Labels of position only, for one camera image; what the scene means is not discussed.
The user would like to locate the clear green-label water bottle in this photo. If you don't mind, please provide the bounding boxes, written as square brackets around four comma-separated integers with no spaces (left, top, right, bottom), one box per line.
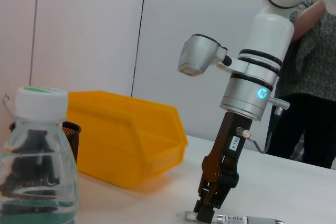
[0,86,80,224]

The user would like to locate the clear grey ballpoint pen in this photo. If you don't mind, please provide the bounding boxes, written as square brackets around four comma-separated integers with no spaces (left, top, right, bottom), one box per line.
[176,210,284,224]

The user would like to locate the person in patterned shirt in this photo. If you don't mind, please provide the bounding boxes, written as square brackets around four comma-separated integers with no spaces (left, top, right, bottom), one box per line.
[265,0,336,169]

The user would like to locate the yellow plastic bin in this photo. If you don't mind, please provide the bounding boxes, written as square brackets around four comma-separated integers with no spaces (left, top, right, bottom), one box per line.
[65,90,189,190]

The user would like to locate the bare forearm of person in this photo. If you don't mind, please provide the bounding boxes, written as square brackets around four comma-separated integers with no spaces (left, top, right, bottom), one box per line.
[290,0,328,43]

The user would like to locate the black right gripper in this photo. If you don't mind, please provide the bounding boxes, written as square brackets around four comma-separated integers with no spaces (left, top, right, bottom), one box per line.
[194,112,254,224]

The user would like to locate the right gripper cable with plug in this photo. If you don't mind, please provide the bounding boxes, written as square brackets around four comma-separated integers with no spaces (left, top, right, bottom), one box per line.
[235,97,290,155]

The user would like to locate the black mesh pen holder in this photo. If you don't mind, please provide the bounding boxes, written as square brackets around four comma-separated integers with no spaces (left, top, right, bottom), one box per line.
[9,120,82,165]

